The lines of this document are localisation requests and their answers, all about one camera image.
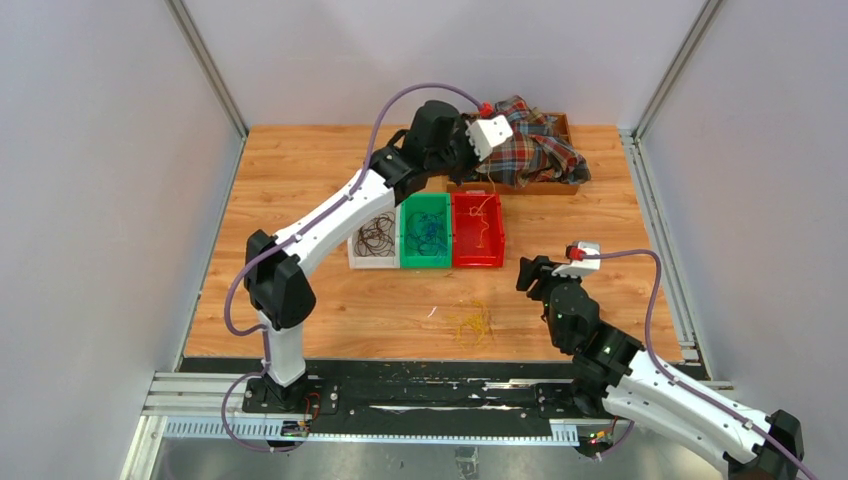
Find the green plastic bin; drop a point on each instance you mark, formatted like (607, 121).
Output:
(426, 233)

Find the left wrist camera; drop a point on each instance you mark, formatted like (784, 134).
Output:
(487, 130)

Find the plaid shirt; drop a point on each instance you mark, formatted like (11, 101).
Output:
(537, 152)

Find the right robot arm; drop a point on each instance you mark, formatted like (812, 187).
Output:
(622, 376)

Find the white plastic bin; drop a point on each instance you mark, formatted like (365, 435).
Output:
(375, 245)

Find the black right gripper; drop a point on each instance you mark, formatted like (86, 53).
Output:
(530, 270)

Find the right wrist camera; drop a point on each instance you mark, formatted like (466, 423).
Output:
(582, 259)

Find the red plastic bin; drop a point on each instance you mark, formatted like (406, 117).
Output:
(478, 230)

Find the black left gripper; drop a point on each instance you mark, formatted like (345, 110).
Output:
(461, 137)

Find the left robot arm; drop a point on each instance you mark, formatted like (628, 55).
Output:
(279, 266)

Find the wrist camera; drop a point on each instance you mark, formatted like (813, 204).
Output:
(582, 259)
(487, 130)

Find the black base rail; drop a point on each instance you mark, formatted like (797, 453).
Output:
(432, 398)

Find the wooden tray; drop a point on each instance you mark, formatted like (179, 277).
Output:
(562, 128)

